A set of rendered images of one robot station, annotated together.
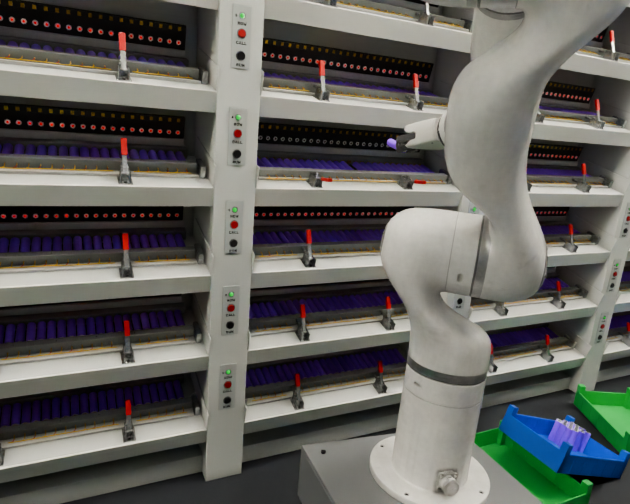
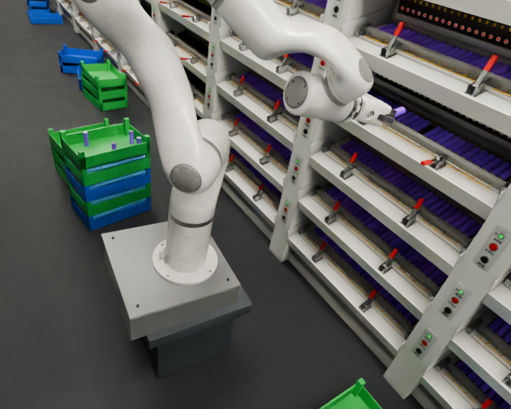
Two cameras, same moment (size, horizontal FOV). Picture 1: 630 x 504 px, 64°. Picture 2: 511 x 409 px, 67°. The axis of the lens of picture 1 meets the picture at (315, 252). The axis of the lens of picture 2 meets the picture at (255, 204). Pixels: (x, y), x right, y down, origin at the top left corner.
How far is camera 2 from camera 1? 127 cm
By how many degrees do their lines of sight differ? 70
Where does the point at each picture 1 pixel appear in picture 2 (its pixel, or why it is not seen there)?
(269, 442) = (302, 265)
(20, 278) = (246, 101)
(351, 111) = (399, 72)
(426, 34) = (506, 10)
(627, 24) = not seen: outside the picture
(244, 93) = not seen: hidden behind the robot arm
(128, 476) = (255, 217)
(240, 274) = (305, 152)
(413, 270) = not seen: hidden behind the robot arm
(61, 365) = (247, 148)
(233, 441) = (281, 242)
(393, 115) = (436, 89)
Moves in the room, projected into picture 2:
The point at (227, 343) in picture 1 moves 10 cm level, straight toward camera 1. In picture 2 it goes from (291, 187) to (268, 188)
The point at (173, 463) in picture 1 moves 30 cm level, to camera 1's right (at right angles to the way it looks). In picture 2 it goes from (268, 230) to (279, 277)
